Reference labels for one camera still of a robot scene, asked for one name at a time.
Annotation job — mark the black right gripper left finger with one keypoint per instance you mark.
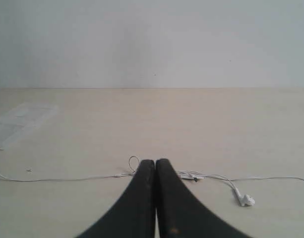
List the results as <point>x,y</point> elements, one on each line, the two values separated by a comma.
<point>133,215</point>

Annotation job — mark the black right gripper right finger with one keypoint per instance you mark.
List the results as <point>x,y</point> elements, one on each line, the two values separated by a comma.
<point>180,214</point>

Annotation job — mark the white wired earphones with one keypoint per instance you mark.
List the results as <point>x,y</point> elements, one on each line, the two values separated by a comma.
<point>243,200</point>

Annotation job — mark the clear plastic storage box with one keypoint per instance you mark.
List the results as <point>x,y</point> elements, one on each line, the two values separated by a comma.
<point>20,120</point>

